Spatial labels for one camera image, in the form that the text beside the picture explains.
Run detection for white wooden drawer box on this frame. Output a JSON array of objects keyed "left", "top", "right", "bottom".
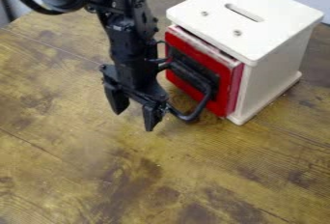
[{"left": 166, "top": 0, "right": 324, "bottom": 126}]

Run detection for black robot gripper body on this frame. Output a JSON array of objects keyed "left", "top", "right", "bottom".
[{"left": 101, "top": 18, "right": 169, "bottom": 104}]

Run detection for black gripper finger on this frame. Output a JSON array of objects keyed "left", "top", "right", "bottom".
[
  {"left": 105, "top": 84, "right": 130, "bottom": 115},
  {"left": 142, "top": 103, "right": 165, "bottom": 131}
]

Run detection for red drawer with black handle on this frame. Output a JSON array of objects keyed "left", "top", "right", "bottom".
[{"left": 165, "top": 25, "right": 245, "bottom": 122}]

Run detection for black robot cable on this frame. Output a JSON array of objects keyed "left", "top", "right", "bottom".
[{"left": 147, "top": 40, "right": 173, "bottom": 65}]

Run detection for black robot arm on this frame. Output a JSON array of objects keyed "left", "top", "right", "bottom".
[{"left": 20, "top": 0, "right": 167, "bottom": 131}]

